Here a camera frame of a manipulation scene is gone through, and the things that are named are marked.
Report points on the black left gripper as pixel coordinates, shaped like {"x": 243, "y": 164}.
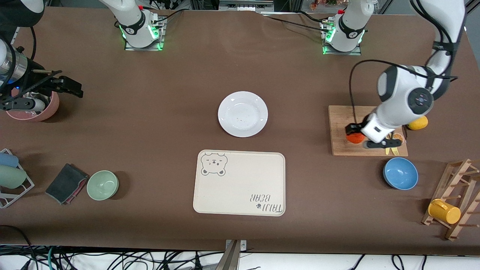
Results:
{"x": 351, "y": 129}

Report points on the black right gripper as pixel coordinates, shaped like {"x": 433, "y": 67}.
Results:
{"x": 36, "y": 80}

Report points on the orange fruit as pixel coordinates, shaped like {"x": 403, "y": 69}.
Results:
{"x": 354, "y": 139}

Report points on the white round plate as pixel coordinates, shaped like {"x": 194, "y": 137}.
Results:
{"x": 243, "y": 114}

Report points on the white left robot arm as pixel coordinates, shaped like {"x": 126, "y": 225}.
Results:
{"x": 403, "y": 93}

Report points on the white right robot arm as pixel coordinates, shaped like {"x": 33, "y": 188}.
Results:
{"x": 131, "y": 18}

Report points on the wooden cutting board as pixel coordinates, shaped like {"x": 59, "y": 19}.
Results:
{"x": 339, "y": 120}

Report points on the metal scoop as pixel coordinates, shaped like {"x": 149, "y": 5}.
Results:
{"x": 47, "y": 100}

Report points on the pink bowl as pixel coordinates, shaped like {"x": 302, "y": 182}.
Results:
{"x": 50, "y": 110}

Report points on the yellow plastic fork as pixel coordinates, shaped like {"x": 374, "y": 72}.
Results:
{"x": 395, "y": 151}

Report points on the orange slice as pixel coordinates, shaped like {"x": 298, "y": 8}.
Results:
{"x": 399, "y": 138}

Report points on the blue bowl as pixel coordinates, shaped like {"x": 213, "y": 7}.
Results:
{"x": 400, "y": 173}

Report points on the yellow lemon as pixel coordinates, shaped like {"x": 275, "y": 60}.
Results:
{"x": 420, "y": 124}

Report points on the dark folded cloth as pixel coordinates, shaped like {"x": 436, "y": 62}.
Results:
{"x": 65, "y": 183}

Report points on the blue cup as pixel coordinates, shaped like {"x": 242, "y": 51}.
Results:
{"x": 7, "y": 160}

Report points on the pale green bowl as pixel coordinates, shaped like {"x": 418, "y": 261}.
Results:
{"x": 102, "y": 185}

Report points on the wooden peg rack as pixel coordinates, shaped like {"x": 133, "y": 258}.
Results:
{"x": 448, "y": 180}

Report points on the pale green cup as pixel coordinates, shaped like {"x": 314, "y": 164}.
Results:
{"x": 11, "y": 177}

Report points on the yellow mug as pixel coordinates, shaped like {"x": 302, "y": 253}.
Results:
{"x": 444, "y": 212}

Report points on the cream tray with bear print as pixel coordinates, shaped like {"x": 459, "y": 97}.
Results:
{"x": 240, "y": 187}

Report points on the grey metal box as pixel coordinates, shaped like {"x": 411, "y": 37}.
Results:
{"x": 245, "y": 4}

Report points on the aluminium frame rail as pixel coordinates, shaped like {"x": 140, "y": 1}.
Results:
{"x": 15, "y": 35}
{"x": 472, "y": 7}

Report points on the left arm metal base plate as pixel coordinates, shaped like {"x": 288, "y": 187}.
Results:
{"x": 356, "y": 52}

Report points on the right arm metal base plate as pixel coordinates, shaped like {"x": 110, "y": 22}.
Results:
{"x": 160, "y": 35}

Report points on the metal table edge bracket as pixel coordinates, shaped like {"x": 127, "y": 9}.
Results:
{"x": 233, "y": 255}

